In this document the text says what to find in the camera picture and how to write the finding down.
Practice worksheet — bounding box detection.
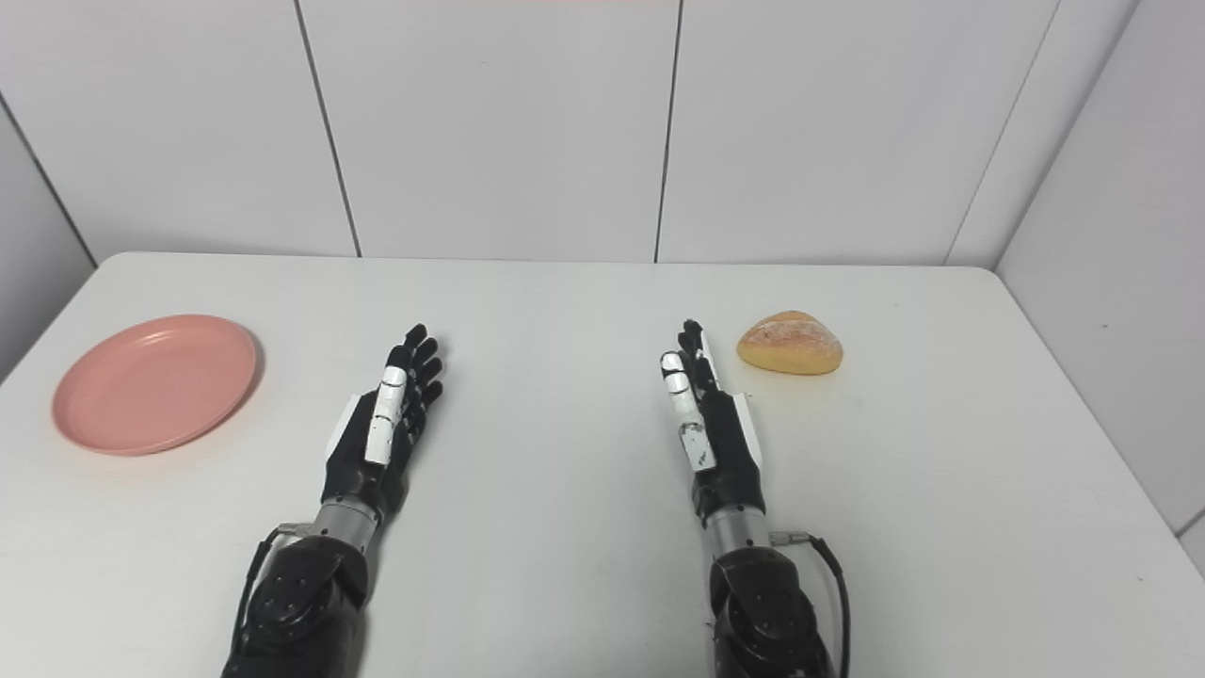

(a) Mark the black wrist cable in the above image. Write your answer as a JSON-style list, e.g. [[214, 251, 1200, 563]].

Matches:
[[232, 525, 312, 660], [769, 530, 852, 678]]

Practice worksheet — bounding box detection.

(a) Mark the pink plate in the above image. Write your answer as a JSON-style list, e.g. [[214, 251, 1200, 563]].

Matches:
[[52, 315, 259, 458]]

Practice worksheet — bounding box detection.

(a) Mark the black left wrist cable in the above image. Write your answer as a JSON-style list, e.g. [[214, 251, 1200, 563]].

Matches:
[[232, 525, 312, 660]]

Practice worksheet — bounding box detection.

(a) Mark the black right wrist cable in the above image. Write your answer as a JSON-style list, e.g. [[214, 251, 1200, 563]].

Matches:
[[769, 530, 852, 678]]

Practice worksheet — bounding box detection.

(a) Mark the bread roll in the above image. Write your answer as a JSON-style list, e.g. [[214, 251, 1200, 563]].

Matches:
[[736, 310, 844, 376]]

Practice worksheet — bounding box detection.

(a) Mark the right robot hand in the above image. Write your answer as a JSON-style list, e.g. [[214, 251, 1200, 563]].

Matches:
[[660, 319, 768, 529]]

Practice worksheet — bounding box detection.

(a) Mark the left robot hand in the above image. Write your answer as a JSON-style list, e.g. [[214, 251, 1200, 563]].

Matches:
[[321, 324, 445, 521]]

